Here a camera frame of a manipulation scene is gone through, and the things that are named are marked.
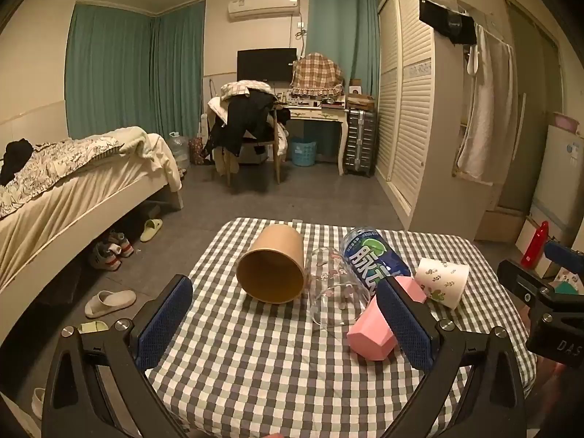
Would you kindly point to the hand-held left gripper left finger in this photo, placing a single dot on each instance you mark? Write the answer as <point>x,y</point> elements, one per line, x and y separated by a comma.
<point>163,326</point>

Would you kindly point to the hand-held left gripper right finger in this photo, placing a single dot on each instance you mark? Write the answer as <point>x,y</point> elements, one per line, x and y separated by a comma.
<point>406,328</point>

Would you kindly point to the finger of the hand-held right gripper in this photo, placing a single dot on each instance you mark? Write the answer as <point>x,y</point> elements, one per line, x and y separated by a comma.
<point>520,279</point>
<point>563,252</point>

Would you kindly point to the brown paper cup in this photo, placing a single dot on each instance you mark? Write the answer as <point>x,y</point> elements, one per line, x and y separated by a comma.
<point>273,255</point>

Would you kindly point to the pink faceted cup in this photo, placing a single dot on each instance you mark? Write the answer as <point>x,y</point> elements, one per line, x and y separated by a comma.
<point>372,335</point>

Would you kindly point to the white printed paper cup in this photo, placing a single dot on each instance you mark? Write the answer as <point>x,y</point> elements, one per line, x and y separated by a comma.
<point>445,280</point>

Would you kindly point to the clear glass cup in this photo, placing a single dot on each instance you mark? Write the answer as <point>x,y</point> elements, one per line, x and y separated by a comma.
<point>335,296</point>

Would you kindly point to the red bottle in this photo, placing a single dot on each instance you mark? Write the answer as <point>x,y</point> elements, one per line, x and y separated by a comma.
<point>534,246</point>

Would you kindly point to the white slipper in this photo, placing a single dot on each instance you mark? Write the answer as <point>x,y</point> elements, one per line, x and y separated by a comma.
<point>38,404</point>
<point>109,303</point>

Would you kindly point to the green slipper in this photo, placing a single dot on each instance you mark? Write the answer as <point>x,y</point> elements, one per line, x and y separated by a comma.
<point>93,326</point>
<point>151,229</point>

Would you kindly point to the white fridge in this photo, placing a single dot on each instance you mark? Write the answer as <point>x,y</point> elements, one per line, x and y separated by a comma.
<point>561,178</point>

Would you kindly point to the blue drink bottle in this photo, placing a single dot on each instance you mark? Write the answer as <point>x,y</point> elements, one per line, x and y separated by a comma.
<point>369,258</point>

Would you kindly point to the grey sneaker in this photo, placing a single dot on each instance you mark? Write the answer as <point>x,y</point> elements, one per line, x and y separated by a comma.
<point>105,258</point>
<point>122,242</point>

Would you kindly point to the checkered tablecloth table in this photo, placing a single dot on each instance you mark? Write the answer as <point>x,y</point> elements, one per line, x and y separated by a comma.
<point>255,374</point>

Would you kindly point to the pink basin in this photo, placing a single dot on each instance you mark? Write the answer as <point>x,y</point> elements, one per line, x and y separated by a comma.
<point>568,122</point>

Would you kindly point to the bed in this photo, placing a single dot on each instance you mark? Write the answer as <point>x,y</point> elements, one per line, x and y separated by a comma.
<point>68,223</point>

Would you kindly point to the white hanging towel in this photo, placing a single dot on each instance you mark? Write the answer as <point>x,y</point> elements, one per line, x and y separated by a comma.
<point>486,109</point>

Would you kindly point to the cream quilt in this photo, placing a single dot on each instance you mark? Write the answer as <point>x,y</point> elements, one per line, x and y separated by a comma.
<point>157,155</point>

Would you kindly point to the large water jug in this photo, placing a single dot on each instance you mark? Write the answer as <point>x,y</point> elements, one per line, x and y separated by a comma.
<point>179,150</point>

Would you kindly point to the red patterned bag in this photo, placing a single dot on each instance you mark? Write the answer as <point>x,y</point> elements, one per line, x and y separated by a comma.
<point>197,150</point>

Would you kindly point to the patterned blanket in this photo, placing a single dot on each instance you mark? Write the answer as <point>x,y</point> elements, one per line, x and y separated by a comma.
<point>59,164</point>

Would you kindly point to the grey suitcase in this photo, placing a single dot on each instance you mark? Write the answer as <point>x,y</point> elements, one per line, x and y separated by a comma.
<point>360,141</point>

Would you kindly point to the blue plastic basket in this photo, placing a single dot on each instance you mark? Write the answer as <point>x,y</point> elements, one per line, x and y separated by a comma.
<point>303,153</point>

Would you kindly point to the white louvered wardrobe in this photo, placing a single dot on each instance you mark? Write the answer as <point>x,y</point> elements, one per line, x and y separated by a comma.
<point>410,100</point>

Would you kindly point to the wooden chair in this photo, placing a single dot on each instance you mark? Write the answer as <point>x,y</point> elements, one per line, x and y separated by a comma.
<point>277,146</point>

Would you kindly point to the black garment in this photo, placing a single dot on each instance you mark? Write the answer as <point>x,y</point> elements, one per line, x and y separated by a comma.
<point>242,118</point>

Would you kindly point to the black cloth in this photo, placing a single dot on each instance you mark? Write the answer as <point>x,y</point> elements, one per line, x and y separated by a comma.
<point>16,157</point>

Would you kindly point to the cardboard box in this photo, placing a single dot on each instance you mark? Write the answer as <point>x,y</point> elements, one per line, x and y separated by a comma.
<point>360,101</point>

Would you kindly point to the white desk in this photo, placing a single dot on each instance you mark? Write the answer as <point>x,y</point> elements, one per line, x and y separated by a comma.
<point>315,114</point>

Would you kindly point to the teal corner curtain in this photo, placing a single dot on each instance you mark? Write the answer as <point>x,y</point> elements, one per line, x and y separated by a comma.
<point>180,68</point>

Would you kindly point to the wide teal curtain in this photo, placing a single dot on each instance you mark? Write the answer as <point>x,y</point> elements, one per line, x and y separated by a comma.
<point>109,73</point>

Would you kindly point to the black mounted device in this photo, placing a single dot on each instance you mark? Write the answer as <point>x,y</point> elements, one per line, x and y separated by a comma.
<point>449,18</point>

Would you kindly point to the plaid cloth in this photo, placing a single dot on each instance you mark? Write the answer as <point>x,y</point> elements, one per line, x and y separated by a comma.
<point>317,75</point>

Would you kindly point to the black monitor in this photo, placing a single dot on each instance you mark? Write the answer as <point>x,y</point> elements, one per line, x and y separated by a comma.
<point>266,64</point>

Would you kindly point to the tall teal curtain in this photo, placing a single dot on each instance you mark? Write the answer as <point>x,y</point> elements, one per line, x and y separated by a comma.
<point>342,27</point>

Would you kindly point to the white air conditioner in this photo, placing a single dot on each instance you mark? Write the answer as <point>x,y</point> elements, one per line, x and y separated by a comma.
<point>263,7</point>

